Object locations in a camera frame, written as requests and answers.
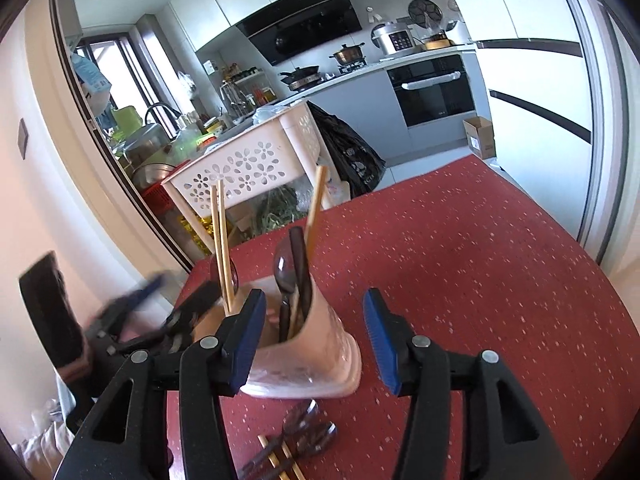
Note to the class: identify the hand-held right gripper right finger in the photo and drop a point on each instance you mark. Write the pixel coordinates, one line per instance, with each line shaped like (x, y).
(382, 340)

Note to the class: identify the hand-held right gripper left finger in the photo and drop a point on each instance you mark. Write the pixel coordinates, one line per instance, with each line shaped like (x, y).
(250, 340)

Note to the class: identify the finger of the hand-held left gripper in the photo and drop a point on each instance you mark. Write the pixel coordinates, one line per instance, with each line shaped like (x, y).
(192, 307)
(152, 285)

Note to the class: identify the white plastic utensil holder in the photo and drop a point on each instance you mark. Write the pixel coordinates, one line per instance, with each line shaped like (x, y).
(320, 350)

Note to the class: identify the dark spoons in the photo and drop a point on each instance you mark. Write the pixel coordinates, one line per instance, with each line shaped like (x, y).
(285, 272)

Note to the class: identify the black spoons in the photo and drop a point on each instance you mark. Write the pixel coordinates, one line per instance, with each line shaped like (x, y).
(306, 410)

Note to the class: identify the utensils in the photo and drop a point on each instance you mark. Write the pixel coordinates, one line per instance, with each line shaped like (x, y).
(322, 434)

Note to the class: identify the patterned-tip wooden chopstick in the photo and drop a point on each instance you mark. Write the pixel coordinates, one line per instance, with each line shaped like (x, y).
(315, 210)

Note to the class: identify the gold foil package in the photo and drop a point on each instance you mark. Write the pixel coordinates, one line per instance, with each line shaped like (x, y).
(195, 235)

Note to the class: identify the red plastic basket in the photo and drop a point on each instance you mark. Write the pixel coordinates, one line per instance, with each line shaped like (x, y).
(157, 196)

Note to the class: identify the bag of green vegetables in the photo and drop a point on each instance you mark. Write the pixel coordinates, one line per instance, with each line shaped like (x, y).
(280, 210)

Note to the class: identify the steel pot with lid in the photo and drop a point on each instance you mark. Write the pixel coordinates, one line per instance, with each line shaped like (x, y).
(147, 152)

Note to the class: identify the white flower-cutout storage cart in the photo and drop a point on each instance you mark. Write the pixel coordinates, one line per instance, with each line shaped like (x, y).
(240, 165)

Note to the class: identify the green plastic container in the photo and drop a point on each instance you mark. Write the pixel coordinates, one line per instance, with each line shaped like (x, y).
(127, 119)

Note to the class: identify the dark kitchen faucet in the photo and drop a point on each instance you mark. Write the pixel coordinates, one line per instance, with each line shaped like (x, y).
(161, 110)

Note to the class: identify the black printed plastic bag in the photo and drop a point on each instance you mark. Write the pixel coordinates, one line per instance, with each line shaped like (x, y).
(345, 150)

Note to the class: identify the blue and white carton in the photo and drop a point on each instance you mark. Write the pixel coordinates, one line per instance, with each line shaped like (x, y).
(92, 80)

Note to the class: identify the spice rack with bottles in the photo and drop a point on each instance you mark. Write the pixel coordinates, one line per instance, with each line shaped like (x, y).
(247, 87)

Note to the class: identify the open cardboard box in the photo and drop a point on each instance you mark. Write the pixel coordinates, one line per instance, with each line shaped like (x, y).
(479, 137)

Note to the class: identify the brown framed window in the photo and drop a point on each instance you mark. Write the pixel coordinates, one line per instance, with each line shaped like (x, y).
(150, 60)

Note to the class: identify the grey kitchen counter cabinet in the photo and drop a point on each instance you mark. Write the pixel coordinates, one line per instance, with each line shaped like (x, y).
(365, 105)

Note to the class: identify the black built-in oven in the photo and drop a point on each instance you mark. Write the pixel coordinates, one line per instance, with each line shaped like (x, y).
(430, 92)

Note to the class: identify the black wok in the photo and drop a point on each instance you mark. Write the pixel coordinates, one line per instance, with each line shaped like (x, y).
(299, 76)

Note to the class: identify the white refrigerator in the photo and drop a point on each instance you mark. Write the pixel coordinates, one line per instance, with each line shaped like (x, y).
(525, 110)

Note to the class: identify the steel cooking pot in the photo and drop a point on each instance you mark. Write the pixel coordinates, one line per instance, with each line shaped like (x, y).
(346, 55)

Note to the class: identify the white upper kitchen cabinets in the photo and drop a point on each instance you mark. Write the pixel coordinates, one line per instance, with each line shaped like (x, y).
(225, 5)

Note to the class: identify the black range hood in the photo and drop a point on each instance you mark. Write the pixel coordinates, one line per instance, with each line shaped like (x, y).
(300, 25)

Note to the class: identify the silver rice cooker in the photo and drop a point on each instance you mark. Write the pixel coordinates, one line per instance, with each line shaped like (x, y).
(392, 37)

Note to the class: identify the white kitchen appliance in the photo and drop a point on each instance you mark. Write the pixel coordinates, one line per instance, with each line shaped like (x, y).
(457, 32)

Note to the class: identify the round dark molded pan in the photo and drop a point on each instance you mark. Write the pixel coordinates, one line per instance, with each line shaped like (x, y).
(425, 12)

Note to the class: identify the beige sliding door frame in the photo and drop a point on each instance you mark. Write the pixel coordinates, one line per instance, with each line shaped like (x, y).
(130, 210)

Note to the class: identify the dark wall plate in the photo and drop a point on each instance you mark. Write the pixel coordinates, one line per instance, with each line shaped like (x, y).
(22, 137)

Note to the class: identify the white wall socket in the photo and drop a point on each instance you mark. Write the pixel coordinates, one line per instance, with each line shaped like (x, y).
(210, 68)

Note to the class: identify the white door frame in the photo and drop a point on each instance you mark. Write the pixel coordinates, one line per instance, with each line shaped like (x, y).
(600, 110)

